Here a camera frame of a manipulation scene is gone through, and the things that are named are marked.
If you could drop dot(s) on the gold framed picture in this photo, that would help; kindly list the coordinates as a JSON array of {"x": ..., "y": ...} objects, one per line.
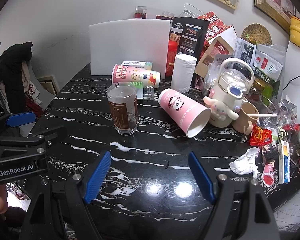
[{"x": 280, "y": 11}]

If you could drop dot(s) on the pink cartoon paper cup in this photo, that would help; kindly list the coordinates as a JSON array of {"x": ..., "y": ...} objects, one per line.
[{"x": 122, "y": 73}]

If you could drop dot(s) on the red gift bag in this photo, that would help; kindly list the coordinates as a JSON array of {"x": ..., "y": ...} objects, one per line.
[{"x": 216, "y": 25}]

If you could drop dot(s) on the red tin can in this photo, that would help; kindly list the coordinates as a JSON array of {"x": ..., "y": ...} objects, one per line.
[{"x": 171, "y": 53}]

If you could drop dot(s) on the pink red sachet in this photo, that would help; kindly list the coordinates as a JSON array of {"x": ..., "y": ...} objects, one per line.
[{"x": 268, "y": 177}]

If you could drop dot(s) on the white toilet paper roll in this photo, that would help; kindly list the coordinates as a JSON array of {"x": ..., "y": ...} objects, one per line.
[{"x": 183, "y": 72}]

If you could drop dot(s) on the black jacket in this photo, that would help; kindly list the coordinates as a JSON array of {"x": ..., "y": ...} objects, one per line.
[{"x": 11, "y": 62}]

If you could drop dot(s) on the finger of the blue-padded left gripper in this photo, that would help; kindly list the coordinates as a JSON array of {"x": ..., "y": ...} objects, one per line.
[{"x": 15, "y": 120}]

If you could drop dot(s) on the white foam board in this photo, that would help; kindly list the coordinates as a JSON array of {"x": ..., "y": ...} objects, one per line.
[{"x": 128, "y": 40}]

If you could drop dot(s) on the red plaid scarf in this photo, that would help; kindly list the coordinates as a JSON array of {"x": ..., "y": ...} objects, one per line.
[{"x": 32, "y": 106}]

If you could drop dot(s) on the white teal medicine box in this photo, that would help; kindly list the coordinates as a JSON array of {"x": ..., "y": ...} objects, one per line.
[{"x": 138, "y": 64}]

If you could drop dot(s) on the crumpled white tissue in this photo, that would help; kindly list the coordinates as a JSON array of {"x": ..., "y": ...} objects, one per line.
[{"x": 246, "y": 163}]

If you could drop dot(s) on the black snack pouch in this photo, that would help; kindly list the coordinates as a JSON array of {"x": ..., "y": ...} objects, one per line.
[{"x": 189, "y": 33}]

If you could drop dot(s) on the clear bottle with green label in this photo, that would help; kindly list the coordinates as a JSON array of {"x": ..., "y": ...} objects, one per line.
[{"x": 143, "y": 91}]

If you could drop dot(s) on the clear jar with brown label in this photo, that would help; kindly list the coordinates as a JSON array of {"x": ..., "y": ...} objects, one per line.
[{"x": 123, "y": 107}]

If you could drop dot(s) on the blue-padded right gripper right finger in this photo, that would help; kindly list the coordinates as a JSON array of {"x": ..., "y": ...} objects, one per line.
[{"x": 255, "y": 219}]

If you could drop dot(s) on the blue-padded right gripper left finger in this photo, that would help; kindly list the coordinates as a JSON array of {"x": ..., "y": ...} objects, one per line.
[{"x": 55, "y": 204}]

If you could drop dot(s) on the glass jar with red contents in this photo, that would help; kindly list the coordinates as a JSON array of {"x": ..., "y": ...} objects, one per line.
[{"x": 140, "y": 12}]

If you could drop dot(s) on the white green tea bag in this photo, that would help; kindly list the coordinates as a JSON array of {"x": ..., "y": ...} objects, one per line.
[{"x": 268, "y": 62}]

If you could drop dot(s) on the brown paper box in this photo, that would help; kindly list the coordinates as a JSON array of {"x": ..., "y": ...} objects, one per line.
[{"x": 218, "y": 46}]

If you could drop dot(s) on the pink panda paper cup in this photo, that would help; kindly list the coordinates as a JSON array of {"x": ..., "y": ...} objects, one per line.
[{"x": 188, "y": 114}]

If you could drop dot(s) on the white bottle with plush dog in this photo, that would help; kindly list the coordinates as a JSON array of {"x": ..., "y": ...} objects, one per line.
[{"x": 228, "y": 92}]

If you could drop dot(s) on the beige plastic mug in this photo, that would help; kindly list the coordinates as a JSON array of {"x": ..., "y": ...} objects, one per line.
[{"x": 244, "y": 123}]

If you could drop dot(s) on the red snack packet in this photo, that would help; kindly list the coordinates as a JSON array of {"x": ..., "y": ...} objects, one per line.
[{"x": 260, "y": 137}]

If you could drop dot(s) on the woven straw fan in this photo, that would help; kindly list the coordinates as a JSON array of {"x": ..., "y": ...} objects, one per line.
[{"x": 256, "y": 33}]

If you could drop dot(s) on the blue white medicine box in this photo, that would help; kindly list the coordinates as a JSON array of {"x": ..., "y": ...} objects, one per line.
[{"x": 284, "y": 172}]

